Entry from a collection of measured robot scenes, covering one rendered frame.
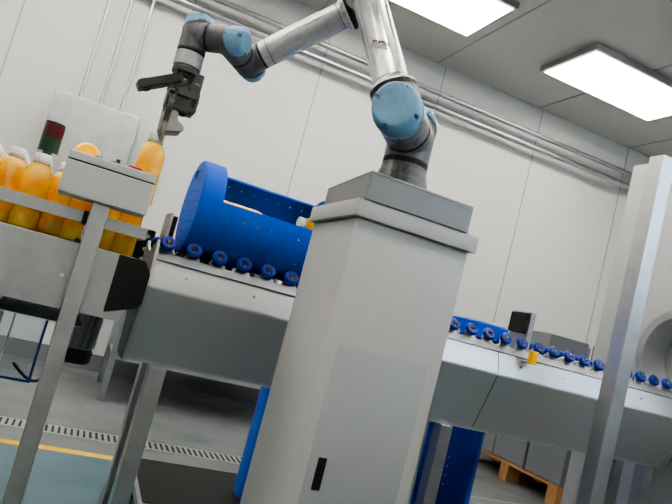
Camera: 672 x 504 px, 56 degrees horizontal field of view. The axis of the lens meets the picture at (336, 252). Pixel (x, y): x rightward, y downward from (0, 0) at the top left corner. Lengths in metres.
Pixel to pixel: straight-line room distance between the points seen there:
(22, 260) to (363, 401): 0.87
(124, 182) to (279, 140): 3.96
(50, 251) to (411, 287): 0.87
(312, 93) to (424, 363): 4.35
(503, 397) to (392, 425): 0.91
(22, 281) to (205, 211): 0.49
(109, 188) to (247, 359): 0.66
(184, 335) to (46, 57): 3.81
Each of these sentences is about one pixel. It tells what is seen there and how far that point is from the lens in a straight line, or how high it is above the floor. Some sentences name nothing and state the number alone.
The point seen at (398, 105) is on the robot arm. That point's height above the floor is 1.38.
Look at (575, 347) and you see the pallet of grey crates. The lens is 5.39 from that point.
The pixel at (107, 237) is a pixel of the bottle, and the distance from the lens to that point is 1.75.
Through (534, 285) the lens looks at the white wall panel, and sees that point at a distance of 6.62.
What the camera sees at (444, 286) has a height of 1.02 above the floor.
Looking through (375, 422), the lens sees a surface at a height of 0.68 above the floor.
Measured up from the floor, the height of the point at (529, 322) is 1.04.
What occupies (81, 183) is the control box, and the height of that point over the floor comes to 1.03.
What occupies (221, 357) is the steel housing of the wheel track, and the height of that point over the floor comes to 0.69.
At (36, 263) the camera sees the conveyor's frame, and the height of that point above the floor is 0.83.
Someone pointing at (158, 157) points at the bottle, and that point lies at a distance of 1.74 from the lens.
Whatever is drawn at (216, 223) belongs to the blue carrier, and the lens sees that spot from 1.82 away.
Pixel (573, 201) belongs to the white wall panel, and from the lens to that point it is 6.94.
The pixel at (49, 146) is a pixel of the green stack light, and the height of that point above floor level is 1.18.
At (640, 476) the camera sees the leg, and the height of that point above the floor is 0.58.
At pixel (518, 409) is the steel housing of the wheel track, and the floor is 0.73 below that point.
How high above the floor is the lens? 0.88
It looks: 6 degrees up
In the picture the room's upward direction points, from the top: 15 degrees clockwise
